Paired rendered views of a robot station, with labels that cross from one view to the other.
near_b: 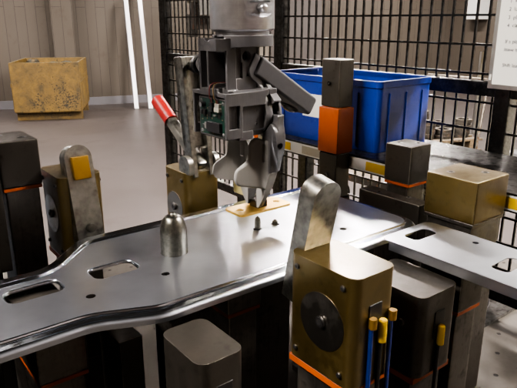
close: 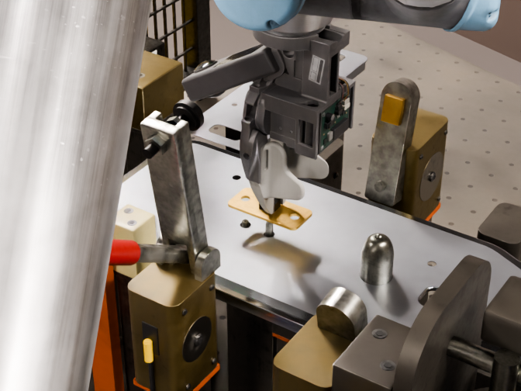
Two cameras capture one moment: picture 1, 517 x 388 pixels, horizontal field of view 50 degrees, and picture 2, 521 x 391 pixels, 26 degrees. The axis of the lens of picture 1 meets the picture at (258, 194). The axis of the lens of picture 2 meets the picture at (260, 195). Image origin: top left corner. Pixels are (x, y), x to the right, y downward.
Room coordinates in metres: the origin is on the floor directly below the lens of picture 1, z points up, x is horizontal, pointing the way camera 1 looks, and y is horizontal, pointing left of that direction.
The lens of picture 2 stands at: (1.01, 0.90, 1.69)
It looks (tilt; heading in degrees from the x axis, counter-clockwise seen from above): 34 degrees down; 251
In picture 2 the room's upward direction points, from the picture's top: straight up
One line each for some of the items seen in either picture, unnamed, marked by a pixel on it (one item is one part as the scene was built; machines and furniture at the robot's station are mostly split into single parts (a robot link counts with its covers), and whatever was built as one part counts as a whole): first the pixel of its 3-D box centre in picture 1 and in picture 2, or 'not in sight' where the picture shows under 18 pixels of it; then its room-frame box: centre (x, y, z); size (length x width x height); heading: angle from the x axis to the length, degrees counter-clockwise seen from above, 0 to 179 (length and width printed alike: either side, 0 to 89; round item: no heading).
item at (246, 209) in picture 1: (258, 203); (269, 205); (0.70, 0.00, 1.04); 0.08 x 0.04 x 0.01; 128
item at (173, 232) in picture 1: (173, 238); (377, 261); (0.62, 0.10, 1.02); 0.03 x 0.03 x 0.07
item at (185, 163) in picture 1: (186, 165); (207, 261); (0.79, 0.11, 1.06); 0.03 x 0.01 x 0.03; 38
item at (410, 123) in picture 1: (345, 105); not in sight; (1.17, -0.18, 1.10); 0.30 x 0.17 x 0.13; 40
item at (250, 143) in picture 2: not in sight; (260, 138); (0.71, 0.02, 1.13); 0.05 x 0.02 x 0.09; 38
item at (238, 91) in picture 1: (238, 87); (297, 81); (0.68, 0.02, 1.19); 0.09 x 0.08 x 0.12; 128
